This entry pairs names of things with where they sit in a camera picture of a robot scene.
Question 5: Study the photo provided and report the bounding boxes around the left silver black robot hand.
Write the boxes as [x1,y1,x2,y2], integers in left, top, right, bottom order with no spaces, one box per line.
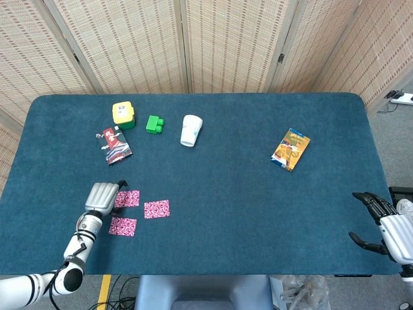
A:
[84,180,128,217]

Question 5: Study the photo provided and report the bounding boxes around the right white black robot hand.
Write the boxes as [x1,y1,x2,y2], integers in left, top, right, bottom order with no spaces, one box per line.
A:
[348,191,413,264]

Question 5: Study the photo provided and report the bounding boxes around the pink patterned cloth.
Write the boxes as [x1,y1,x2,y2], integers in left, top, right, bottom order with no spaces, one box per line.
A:
[143,200,170,220]
[114,190,141,209]
[108,216,137,238]

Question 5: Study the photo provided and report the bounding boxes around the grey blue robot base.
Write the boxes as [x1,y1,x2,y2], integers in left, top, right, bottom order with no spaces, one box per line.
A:
[134,274,274,310]

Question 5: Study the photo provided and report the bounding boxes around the white rounded object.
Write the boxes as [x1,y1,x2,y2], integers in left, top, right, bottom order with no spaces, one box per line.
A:
[396,198,413,216]

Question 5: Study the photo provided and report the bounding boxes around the green bin with yellow lid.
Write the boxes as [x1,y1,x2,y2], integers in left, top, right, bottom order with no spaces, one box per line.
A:
[111,101,136,130]

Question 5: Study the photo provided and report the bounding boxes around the green toy building brick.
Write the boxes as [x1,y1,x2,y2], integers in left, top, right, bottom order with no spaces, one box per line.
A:
[145,115,165,134]

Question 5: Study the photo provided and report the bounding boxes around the clear plastic bag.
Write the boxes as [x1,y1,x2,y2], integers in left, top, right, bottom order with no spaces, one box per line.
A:
[279,274,330,310]

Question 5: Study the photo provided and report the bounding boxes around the white paper cup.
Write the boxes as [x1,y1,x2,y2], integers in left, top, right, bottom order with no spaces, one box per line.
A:
[179,114,204,147]

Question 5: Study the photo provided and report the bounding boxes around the blue felt table cover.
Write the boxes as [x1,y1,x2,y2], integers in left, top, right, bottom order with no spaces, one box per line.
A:
[0,92,403,276]

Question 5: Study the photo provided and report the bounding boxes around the yellow blue snack box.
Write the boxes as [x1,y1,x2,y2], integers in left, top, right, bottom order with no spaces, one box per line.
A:
[270,127,312,172]

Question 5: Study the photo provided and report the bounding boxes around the white power strip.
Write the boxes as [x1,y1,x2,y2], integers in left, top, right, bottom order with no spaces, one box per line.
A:
[389,92,413,106]

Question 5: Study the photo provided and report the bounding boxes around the black floor cables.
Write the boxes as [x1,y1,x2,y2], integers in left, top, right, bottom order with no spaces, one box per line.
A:
[88,274,139,310]

